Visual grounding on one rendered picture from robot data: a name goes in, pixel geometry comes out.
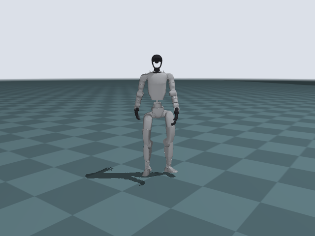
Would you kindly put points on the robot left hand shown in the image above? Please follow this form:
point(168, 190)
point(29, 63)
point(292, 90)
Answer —
point(176, 115)

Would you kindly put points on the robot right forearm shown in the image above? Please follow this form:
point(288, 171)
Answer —
point(137, 102)

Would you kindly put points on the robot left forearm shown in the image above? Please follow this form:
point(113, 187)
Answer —
point(175, 102)

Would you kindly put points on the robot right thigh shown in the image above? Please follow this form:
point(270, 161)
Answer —
point(147, 125)

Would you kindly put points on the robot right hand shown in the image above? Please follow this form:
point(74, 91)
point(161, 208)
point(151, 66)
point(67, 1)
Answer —
point(136, 113)

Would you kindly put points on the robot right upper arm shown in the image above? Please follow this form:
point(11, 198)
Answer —
point(141, 85)

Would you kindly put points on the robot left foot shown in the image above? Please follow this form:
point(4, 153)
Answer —
point(170, 170)

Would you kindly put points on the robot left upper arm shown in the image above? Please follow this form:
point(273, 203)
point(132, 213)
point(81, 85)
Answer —
point(171, 83)

